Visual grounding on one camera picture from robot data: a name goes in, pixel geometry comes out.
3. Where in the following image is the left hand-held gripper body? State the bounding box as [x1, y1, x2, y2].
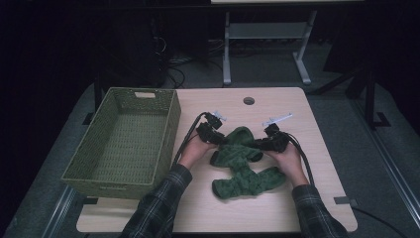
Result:
[196, 111, 228, 145]

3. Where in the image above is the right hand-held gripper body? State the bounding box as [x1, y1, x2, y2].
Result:
[262, 112, 294, 154]

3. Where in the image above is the green woven basket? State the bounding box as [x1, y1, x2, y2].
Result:
[60, 86, 182, 201]

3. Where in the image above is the person's left hand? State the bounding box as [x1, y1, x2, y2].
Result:
[177, 133, 218, 171]

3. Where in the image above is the person's right hand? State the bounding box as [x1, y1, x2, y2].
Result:
[263, 142, 310, 189]

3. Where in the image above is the black metal stand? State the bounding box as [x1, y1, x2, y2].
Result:
[310, 63, 392, 131]

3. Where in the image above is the grey metal stand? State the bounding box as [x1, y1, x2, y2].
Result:
[222, 9, 318, 87]

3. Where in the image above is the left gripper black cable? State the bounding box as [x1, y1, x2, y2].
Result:
[171, 111, 212, 167]

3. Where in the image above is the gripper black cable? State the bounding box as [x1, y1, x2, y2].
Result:
[171, 111, 212, 167]
[286, 132, 315, 186]

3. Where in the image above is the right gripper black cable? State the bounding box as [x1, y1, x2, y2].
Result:
[286, 132, 315, 186]

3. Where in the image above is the tangle of floor cables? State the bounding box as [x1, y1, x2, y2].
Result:
[150, 19, 226, 89]

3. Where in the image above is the metal floor rail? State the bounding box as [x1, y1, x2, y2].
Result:
[41, 184, 78, 238]
[350, 97, 420, 221]

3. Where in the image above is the black post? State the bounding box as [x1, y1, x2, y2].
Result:
[93, 73, 104, 112]

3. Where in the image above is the black floor cable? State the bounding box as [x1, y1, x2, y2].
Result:
[352, 206, 410, 238]

